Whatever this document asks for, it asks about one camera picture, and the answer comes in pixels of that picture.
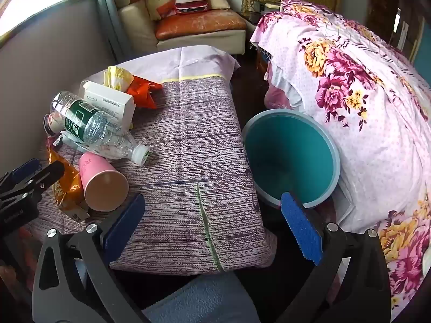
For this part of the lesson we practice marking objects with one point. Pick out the blue grey cloth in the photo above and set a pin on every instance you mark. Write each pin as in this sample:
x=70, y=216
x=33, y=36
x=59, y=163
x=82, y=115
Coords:
x=202, y=299

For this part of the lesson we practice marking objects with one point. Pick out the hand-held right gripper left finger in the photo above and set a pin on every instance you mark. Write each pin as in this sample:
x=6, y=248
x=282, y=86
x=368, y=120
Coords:
x=124, y=225

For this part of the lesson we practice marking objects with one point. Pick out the dark wooden cabinet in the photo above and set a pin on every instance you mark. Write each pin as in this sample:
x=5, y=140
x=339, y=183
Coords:
x=397, y=16

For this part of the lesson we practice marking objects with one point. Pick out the yellow snack wrapper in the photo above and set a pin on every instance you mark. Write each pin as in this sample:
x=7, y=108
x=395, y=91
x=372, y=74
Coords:
x=118, y=77

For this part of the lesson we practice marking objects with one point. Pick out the golden snack bag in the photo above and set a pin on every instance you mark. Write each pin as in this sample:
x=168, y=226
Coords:
x=67, y=181

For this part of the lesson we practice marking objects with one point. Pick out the cream orange cushion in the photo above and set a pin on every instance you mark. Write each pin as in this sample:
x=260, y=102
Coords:
x=160, y=0

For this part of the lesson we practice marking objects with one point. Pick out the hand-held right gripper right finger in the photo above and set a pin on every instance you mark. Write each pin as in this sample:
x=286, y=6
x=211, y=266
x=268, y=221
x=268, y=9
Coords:
x=303, y=232

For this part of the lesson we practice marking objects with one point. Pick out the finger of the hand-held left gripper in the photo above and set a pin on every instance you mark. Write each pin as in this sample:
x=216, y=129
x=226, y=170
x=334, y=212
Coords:
x=50, y=173
x=23, y=170

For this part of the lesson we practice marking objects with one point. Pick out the clear plastic bottle green label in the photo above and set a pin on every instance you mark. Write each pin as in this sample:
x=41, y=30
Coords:
x=97, y=128

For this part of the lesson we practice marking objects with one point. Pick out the pink floral blanket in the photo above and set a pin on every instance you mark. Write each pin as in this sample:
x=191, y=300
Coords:
x=370, y=124

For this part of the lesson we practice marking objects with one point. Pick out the pink paper cup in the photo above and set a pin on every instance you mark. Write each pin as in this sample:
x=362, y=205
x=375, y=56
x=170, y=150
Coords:
x=101, y=188

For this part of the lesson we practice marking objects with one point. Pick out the cream and orange sofa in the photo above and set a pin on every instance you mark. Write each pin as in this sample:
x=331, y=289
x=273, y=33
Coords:
x=195, y=40

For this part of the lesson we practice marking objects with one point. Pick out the teal plastic bin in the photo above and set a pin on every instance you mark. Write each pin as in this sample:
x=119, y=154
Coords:
x=286, y=148

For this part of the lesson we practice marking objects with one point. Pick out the white cardboard box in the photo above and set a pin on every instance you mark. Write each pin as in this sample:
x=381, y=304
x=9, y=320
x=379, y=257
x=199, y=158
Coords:
x=107, y=99

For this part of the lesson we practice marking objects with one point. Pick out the orange snack wrapper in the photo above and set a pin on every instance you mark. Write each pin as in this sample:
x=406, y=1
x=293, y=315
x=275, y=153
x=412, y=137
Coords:
x=144, y=91

